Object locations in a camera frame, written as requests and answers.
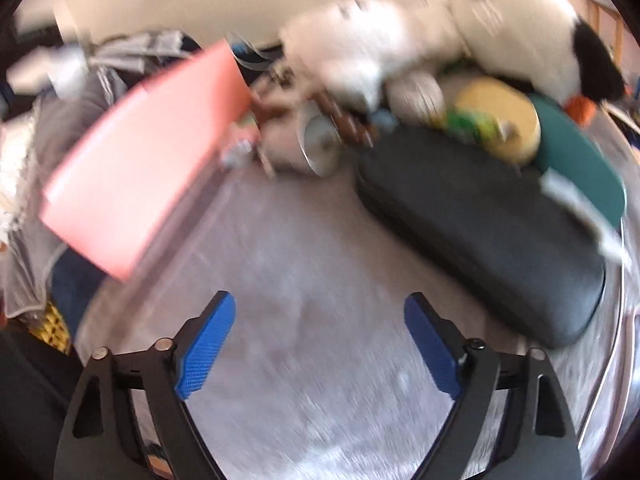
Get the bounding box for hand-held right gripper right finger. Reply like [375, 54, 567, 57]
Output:
[404, 291, 583, 480]

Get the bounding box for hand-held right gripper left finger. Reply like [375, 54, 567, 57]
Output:
[54, 290, 237, 480]

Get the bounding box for pink box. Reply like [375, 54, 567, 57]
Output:
[40, 40, 253, 281]

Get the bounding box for white cup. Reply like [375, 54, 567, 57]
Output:
[295, 100, 344, 178]

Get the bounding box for brown bead bracelet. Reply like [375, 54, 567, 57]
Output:
[320, 89, 377, 147]

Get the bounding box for yellow round tin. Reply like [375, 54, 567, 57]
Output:
[447, 77, 543, 166]

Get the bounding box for grey bed blanket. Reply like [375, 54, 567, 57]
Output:
[75, 160, 631, 480]

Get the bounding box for black zip case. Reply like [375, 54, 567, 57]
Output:
[352, 125, 608, 348]

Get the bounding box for blue jeans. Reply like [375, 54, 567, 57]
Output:
[50, 250, 108, 333]

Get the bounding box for grey sweatshirt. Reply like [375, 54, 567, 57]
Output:
[0, 70, 126, 321]

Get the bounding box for teal pouch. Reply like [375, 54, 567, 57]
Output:
[527, 92, 628, 231]

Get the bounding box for grey striped garment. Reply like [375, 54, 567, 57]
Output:
[87, 30, 206, 73]

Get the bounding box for white plush bear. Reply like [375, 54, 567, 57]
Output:
[277, 0, 461, 111]

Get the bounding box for white plush dog black ears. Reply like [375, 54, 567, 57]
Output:
[450, 0, 628, 123]

